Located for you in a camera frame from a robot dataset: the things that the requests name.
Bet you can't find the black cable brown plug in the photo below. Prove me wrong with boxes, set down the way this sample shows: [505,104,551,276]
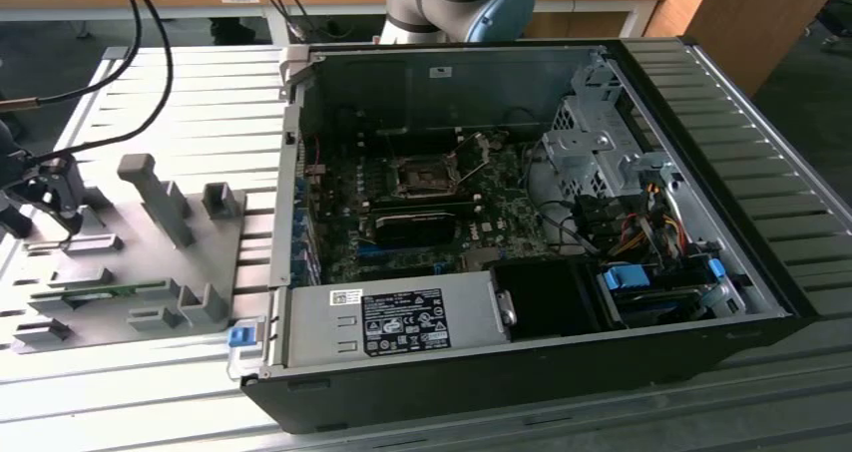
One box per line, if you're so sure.
[0,0,145,113]

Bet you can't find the silver metal drive cage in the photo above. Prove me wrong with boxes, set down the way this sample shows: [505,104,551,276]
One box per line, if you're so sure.
[537,52,687,199]

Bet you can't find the grey power supply with label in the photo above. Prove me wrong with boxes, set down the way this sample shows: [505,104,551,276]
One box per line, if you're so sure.
[283,271,515,368]

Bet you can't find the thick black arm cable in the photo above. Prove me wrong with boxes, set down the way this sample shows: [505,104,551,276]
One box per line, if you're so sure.
[29,0,179,167]

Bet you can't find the green motherboard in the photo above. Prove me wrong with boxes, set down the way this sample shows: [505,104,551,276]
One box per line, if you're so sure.
[303,127,553,286]

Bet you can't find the black open PC case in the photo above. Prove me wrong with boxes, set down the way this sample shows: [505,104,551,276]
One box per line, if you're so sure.
[239,36,820,436]

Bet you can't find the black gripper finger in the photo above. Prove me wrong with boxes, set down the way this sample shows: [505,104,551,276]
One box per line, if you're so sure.
[25,152,89,236]
[0,192,35,239]

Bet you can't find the black RAM slot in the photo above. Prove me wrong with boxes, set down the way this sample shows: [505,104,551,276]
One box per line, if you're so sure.
[369,198,471,217]

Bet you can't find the black graphics card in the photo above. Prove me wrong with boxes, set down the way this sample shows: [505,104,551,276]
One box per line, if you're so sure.
[371,211,460,247]

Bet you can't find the grey case release handle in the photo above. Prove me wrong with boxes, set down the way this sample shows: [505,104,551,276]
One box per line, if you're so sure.
[277,45,316,102]

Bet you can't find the metal socket cover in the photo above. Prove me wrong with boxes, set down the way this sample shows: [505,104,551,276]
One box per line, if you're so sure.
[451,132,495,184]

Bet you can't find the wooden cabinet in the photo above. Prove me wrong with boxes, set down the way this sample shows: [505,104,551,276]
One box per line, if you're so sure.
[641,0,837,99]

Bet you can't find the thin arm cable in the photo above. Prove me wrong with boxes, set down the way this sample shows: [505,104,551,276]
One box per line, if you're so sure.
[251,0,316,44]

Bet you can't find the dark chair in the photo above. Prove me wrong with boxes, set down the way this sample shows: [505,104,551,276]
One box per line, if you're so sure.
[815,0,852,54]

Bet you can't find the black chair base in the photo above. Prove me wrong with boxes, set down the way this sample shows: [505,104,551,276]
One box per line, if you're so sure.
[207,16,259,47]

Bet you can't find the blue disk carrier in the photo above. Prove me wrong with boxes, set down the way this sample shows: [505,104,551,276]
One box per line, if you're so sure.
[596,264,651,291]

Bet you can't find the CPU socket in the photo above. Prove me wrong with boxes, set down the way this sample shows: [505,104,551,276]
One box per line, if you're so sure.
[392,155,464,197]

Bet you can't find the green RAM stick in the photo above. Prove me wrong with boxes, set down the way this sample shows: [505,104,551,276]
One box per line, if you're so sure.
[63,285,139,303]

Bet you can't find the yellow red wire bundle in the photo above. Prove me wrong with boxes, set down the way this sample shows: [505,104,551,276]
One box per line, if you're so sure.
[617,212,687,258]

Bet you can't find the grey plastic parts rack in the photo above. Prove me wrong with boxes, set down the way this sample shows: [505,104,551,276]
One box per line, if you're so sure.
[11,153,249,356]

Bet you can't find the black wire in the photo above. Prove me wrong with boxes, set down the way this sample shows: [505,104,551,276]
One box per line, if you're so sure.
[531,200,600,253]

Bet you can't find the thin metal locking lever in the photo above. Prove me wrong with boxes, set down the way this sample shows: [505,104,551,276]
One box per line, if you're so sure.
[376,120,403,165]

